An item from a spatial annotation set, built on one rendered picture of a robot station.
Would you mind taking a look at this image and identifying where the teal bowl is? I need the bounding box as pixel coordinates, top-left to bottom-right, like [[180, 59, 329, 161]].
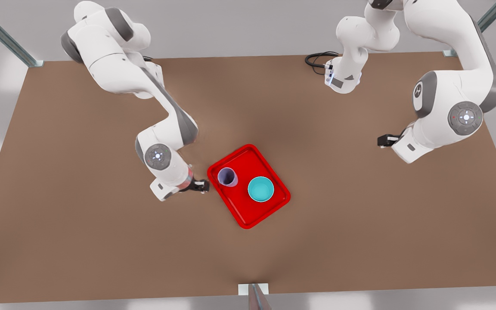
[[247, 176, 275, 203]]

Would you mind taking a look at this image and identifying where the silver frame post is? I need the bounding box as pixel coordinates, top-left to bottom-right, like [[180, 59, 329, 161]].
[[443, 0, 496, 58], [238, 283, 273, 310], [0, 0, 44, 68]]

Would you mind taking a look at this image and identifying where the purple cup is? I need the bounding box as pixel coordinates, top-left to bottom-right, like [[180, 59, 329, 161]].
[[217, 167, 239, 188]]

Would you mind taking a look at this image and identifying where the red rectangular tray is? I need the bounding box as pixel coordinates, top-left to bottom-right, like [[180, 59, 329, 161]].
[[207, 144, 291, 230]]

